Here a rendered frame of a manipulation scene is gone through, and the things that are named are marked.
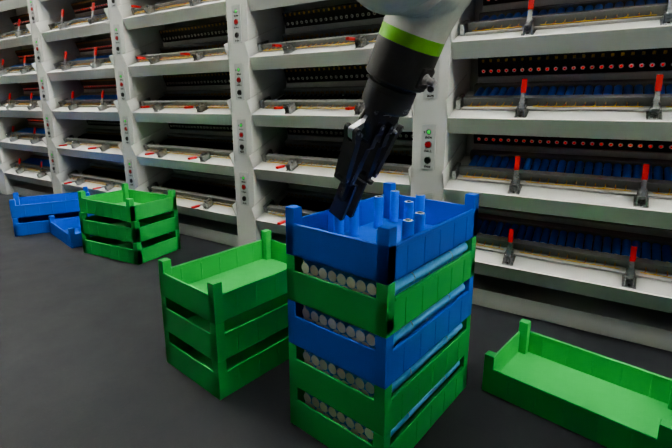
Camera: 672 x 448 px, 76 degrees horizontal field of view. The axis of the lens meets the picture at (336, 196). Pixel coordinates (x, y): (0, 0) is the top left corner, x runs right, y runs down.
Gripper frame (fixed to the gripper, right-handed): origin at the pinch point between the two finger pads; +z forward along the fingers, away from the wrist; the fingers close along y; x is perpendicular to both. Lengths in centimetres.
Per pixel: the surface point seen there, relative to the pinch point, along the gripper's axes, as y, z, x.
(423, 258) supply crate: 0.4, 0.7, -16.3
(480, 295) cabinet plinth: 57, 33, -18
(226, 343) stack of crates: -11.9, 35.1, 5.9
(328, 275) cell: -8.2, 8.5, -7.0
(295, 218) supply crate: -8.9, 3.7, 2.2
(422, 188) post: 51, 13, 9
